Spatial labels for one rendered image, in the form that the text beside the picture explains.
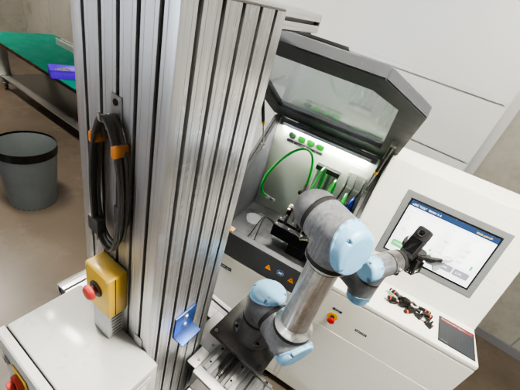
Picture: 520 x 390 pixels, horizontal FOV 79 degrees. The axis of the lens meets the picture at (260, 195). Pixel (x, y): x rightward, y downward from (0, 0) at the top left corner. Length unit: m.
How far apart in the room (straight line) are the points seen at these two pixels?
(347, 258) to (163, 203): 0.39
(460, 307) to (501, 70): 1.64
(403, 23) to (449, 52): 0.40
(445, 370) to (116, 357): 1.39
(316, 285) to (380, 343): 0.99
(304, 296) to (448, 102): 2.22
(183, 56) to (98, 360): 0.73
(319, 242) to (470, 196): 1.07
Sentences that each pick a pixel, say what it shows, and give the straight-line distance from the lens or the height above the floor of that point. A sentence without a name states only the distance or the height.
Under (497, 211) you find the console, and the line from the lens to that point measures 1.72.
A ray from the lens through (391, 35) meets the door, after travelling 2.88.
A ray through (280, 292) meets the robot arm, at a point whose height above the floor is 1.27.
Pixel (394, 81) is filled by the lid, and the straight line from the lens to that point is 0.96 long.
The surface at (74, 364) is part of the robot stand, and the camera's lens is 0.94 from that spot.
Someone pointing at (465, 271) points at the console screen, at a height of 1.21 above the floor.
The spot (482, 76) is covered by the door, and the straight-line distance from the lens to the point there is 2.80.
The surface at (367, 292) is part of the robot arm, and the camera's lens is 1.09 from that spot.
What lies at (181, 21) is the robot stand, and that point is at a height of 1.99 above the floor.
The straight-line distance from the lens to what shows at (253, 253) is 1.69.
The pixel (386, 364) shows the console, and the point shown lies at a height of 0.70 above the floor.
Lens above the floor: 2.05
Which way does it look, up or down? 32 degrees down
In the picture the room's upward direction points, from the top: 17 degrees clockwise
